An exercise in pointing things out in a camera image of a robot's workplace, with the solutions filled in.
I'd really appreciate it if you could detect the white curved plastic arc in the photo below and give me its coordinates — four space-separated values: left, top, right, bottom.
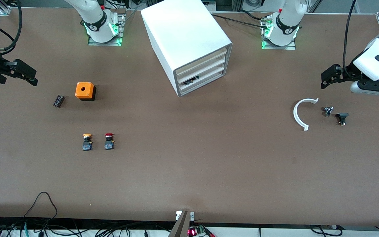
293 98 319 131

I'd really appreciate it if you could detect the circuit board with red LED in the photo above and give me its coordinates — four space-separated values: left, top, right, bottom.
188 225 215 237

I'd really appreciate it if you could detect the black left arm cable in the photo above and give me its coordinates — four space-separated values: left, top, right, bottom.
342 0 358 80

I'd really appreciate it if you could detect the black flat-head switch part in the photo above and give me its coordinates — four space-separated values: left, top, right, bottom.
336 113 350 126

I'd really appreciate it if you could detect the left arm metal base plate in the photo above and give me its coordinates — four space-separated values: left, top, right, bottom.
261 16 297 50

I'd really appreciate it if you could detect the orange button enclosure box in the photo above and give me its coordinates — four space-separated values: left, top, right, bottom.
75 82 96 101

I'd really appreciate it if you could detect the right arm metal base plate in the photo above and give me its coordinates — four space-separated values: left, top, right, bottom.
88 13 126 46

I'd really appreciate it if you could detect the yellow push button switch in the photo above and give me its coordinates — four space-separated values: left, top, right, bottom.
82 133 93 151

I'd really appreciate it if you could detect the black cable on table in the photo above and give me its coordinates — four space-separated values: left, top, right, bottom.
209 13 270 29

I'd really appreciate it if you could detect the red push button switch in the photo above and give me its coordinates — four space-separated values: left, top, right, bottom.
104 133 115 151

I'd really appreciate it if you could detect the thin black cable loop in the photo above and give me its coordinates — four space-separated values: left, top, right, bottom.
23 192 58 220

